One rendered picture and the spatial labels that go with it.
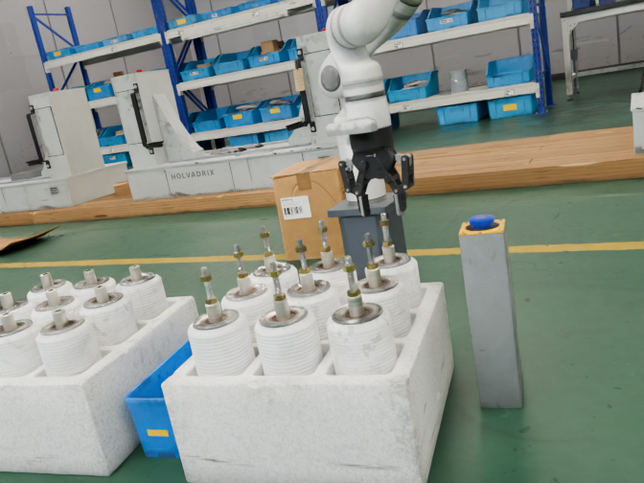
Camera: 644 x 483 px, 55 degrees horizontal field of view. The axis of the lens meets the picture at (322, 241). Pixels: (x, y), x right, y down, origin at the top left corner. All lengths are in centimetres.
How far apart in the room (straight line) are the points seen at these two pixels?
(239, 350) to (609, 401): 61
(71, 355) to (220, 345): 30
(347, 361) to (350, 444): 12
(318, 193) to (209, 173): 150
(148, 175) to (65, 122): 80
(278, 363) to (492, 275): 37
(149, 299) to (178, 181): 233
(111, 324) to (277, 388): 43
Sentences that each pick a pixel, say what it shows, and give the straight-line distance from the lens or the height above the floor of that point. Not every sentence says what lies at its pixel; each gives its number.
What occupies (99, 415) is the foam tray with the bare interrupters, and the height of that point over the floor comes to 11.
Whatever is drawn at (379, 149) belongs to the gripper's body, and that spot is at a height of 46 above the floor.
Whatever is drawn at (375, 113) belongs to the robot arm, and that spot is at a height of 52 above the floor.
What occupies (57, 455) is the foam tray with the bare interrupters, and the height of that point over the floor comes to 4.
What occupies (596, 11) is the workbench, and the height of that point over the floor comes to 71.
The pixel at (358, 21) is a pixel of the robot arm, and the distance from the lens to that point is 103.
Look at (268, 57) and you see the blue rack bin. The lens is 624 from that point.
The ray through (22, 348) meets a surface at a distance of 125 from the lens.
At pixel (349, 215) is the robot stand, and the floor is 29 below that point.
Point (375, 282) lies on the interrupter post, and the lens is 101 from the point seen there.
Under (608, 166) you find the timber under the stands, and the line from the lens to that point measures 273.
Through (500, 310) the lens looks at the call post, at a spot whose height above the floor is 18.
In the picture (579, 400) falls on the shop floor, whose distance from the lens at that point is 116.
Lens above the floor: 59
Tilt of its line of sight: 15 degrees down
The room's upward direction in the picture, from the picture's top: 10 degrees counter-clockwise
